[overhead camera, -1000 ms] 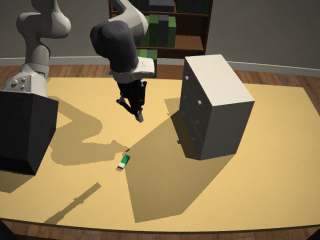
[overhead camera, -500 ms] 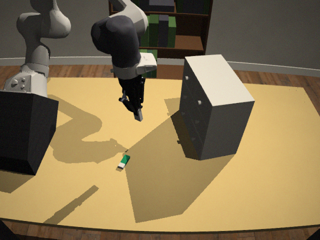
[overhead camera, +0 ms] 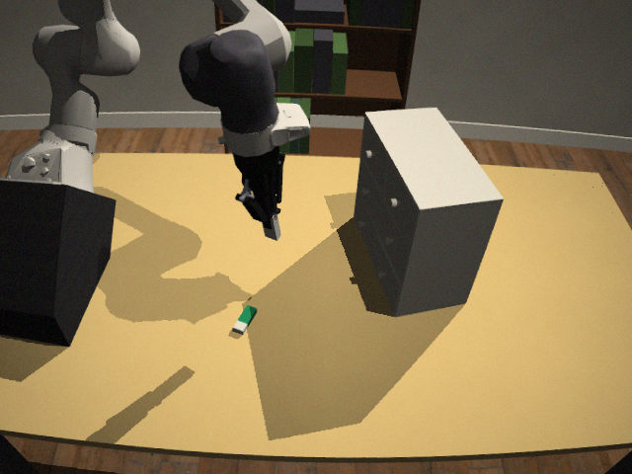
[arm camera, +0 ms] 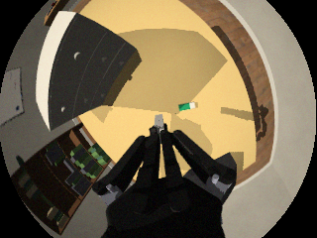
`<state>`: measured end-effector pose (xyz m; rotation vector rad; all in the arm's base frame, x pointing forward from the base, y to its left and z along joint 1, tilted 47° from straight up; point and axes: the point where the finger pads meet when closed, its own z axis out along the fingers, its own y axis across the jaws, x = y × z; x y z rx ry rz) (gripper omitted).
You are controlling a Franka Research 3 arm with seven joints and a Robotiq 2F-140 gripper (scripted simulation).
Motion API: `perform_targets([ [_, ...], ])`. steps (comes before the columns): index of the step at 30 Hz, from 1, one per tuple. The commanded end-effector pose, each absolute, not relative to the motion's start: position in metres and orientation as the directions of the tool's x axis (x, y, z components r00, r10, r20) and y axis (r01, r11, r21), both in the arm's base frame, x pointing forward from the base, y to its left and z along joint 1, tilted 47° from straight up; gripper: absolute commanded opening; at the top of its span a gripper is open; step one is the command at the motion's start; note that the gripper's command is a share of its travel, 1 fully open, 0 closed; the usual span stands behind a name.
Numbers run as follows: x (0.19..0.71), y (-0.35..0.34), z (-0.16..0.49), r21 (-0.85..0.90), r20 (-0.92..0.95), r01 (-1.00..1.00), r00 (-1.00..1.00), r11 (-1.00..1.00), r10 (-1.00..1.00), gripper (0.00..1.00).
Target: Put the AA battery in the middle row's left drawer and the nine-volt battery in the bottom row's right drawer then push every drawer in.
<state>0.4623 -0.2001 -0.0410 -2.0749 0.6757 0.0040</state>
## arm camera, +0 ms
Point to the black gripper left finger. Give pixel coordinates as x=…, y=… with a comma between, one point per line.
x=118, y=179

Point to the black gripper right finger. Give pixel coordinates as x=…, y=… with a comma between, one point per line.
x=217, y=177

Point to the grey drawer front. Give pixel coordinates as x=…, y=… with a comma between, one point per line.
x=104, y=52
x=84, y=97
x=119, y=61
x=101, y=92
x=77, y=46
x=61, y=102

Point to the grey chest of drawers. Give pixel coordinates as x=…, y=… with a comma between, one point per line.
x=52, y=44

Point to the green and white eraser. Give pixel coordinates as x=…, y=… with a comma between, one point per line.
x=186, y=106

